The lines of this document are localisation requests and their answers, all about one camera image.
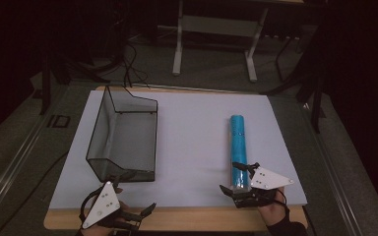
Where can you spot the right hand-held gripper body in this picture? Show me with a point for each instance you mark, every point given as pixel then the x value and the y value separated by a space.
pixel 269 179

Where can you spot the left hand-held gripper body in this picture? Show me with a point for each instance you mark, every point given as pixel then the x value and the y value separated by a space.
pixel 103 203

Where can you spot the blue roll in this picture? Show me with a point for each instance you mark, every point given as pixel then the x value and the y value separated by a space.
pixel 239 144

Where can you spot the clear plastic bin black rim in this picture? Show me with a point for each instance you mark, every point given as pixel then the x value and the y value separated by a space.
pixel 129 144

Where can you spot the person's left hand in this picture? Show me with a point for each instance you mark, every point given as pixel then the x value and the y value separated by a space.
pixel 93 230

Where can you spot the person's right hand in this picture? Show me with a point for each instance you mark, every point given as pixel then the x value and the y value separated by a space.
pixel 274 209

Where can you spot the wooden table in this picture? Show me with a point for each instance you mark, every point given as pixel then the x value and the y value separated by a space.
pixel 193 219

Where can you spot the white table mat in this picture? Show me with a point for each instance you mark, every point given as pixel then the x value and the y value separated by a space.
pixel 190 147

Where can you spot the black tripod stand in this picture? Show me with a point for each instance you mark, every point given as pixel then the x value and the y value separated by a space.
pixel 308 72

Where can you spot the black stand leg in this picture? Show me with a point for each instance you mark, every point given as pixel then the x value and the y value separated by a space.
pixel 46 85

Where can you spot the aluminium floor rail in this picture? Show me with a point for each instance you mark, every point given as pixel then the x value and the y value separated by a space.
pixel 338 183
pixel 10 173

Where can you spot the black rectangular floor frame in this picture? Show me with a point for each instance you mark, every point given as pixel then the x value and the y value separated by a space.
pixel 59 121

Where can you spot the white metal desk frame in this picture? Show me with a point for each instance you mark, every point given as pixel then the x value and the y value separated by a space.
pixel 216 26

